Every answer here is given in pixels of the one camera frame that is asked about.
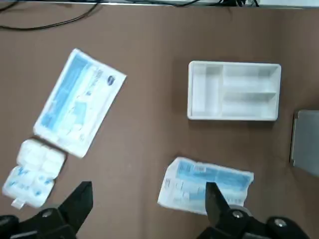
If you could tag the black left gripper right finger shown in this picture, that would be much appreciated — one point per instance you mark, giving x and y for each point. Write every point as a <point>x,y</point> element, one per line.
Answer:
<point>216,206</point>

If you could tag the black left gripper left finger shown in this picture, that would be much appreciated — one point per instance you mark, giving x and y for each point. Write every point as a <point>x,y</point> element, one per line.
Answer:
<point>74,211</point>

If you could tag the white plastic partition tray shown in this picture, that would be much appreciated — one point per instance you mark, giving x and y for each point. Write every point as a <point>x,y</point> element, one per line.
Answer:
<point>211,99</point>

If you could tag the aluminium first-aid case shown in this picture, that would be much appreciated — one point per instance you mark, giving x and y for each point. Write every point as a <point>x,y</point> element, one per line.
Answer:
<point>307,144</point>

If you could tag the wide blue white mask packet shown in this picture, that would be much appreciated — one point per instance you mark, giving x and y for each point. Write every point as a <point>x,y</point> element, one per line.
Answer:
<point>187,184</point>

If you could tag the clear plastic pill box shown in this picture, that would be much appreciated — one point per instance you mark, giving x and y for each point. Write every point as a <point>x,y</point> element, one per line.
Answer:
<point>35,171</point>

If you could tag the long blue white mask packet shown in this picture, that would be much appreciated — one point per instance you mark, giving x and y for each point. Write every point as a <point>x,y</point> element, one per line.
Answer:
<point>77,104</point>

